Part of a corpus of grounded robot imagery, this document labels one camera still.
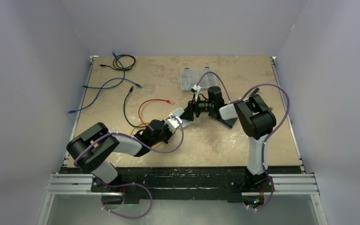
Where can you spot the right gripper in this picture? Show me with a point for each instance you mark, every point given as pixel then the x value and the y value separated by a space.
pixel 192 107

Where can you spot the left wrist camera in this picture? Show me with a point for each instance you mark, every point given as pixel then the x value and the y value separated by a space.
pixel 173 123

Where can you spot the black rectangular box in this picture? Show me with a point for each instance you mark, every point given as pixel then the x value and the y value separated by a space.
pixel 229 123

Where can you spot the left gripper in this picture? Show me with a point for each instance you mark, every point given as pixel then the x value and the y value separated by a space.
pixel 169 133

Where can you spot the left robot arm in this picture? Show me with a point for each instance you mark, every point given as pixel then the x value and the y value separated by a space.
pixel 91 148

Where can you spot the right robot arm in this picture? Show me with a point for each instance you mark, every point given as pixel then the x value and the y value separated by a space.
pixel 256 118

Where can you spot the clear plastic organizer box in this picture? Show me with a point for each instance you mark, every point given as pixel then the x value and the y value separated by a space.
pixel 190 76

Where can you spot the black mounting base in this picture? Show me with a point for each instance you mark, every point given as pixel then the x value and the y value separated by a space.
pixel 226 183

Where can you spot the hammer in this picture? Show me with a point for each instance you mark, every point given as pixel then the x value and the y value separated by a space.
pixel 254 92

